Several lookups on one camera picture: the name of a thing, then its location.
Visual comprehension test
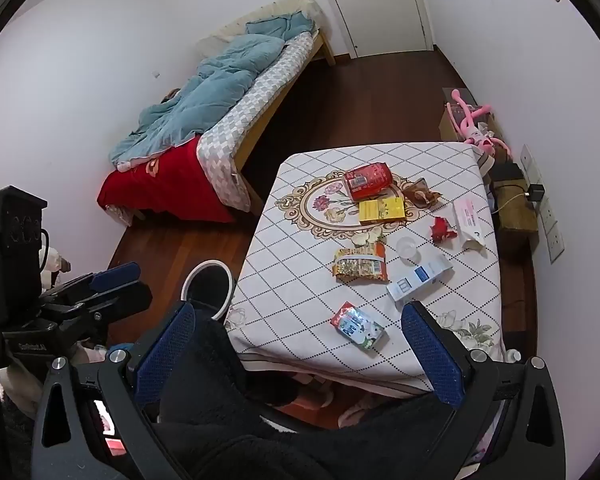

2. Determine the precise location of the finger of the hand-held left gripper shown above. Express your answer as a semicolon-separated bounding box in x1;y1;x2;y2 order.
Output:
87;261;142;293
82;280;154;332

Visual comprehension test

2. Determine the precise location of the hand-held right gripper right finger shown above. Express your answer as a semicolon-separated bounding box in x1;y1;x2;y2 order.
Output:
401;301;567;480

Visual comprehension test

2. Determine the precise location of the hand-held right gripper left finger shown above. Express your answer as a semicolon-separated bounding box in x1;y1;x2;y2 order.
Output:
30;301;197;480

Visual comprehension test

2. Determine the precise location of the white and blue box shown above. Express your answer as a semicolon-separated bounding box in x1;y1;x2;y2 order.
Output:
385;252;455;304

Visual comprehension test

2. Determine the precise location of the small milk carton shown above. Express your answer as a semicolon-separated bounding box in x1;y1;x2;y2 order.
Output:
329;301;386;353

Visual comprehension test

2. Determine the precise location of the white round bin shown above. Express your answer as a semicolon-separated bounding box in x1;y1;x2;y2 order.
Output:
181;260;234;322

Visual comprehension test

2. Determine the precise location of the clear plastic cup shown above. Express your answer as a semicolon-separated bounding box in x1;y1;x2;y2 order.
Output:
396;235;421;265

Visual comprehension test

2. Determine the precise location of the orange snack packet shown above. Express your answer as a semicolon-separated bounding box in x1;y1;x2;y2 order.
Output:
332;241;390;285

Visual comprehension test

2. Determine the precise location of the red wrapper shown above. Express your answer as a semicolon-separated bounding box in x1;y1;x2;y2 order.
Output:
429;216;456;245

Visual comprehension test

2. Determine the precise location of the white and pink packet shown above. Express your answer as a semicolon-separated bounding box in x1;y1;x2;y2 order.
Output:
452;197;487;252

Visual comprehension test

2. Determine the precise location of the yellow cardboard box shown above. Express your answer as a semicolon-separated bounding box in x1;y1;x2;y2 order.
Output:
358;196;407;226

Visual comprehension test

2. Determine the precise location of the brown wrapper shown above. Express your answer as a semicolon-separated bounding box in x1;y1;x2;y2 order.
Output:
405;177;444;207

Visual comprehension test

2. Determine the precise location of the red can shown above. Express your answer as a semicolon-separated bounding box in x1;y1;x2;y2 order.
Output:
343;162;394;204

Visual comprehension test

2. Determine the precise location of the pink slipper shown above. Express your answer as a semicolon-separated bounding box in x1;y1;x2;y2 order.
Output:
337;391;396;429
285;379;335;411

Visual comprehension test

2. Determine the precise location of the red blanket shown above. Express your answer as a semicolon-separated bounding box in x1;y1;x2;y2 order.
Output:
97;137;236;225

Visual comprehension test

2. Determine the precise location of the table with patterned tablecloth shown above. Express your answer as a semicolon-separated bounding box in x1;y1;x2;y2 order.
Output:
225;141;507;399

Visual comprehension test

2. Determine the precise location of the checkered bed sheet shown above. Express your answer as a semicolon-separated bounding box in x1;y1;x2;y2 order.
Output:
197;31;314;214

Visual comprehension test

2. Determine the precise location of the light blue quilt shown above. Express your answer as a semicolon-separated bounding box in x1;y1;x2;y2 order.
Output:
109;11;315;166

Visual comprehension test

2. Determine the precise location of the wooden bed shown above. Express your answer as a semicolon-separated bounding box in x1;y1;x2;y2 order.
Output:
97;0;337;224

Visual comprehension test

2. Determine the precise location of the pink plush toy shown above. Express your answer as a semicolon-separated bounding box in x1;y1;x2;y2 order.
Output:
445;88;511;154

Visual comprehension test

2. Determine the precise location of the cream pillow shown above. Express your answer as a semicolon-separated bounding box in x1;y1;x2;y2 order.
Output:
195;0;326;56

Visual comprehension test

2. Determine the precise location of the white door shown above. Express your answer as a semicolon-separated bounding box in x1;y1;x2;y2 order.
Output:
314;0;434;59

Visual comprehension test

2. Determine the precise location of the white wall socket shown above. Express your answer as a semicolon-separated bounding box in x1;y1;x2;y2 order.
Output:
519;143;544;187
546;229;566;264
536;199;557;232

